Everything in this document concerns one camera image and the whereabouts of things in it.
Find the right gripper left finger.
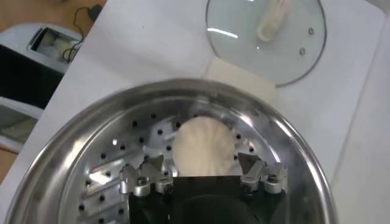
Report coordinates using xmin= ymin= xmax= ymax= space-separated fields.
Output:
xmin=119 ymin=154 xmax=174 ymax=197

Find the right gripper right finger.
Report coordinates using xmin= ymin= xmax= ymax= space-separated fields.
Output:
xmin=237 ymin=152 xmax=289 ymax=195

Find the white steamed baozi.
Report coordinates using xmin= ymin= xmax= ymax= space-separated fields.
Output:
xmin=172 ymin=116 xmax=236 ymax=177

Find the glass lid with cream handle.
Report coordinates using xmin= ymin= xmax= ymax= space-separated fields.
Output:
xmin=205 ymin=0 xmax=328 ymax=88

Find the stainless steel steamer basket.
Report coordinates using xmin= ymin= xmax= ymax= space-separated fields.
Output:
xmin=4 ymin=57 xmax=338 ymax=224

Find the white and black machine housing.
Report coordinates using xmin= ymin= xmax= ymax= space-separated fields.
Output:
xmin=0 ymin=23 xmax=83 ymax=153

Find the black cable with adapter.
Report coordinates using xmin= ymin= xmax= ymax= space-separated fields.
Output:
xmin=62 ymin=3 xmax=104 ymax=63

